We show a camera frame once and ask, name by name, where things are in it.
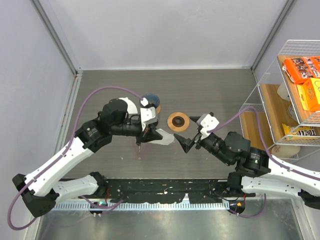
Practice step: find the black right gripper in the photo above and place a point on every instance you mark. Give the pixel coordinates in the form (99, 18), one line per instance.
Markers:
(186, 143)

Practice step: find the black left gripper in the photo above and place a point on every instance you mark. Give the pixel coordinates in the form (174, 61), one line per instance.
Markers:
(149, 135)

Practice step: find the white paper coffee filter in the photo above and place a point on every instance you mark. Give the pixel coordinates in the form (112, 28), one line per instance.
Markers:
(166, 140)

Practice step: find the blue glass dripper cone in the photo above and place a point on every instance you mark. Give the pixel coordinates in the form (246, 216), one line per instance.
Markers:
(152, 99)

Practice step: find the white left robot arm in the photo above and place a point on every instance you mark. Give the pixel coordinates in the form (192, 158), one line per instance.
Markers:
(42, 189)

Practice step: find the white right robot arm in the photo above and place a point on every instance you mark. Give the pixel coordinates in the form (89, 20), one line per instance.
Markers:
(256, 171)

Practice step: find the wooden board under shelf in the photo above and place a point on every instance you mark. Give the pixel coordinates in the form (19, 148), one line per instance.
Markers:
(272, 111)

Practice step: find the yellow candy bag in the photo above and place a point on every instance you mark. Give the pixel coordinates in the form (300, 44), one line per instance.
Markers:
(302, 131)

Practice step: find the yellow orange snack box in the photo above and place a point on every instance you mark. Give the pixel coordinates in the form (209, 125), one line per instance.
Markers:
(309, 94)

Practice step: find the orange snack bag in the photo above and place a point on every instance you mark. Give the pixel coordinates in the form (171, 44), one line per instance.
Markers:
(300, 69)

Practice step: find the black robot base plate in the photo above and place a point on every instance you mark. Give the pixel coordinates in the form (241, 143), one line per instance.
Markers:
(170, 191)

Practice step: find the white slotted cable duct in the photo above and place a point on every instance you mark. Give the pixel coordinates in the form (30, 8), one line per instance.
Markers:
(184, 205)

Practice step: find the white wire shelf rack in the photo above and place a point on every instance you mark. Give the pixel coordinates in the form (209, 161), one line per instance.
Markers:
(306, 147)

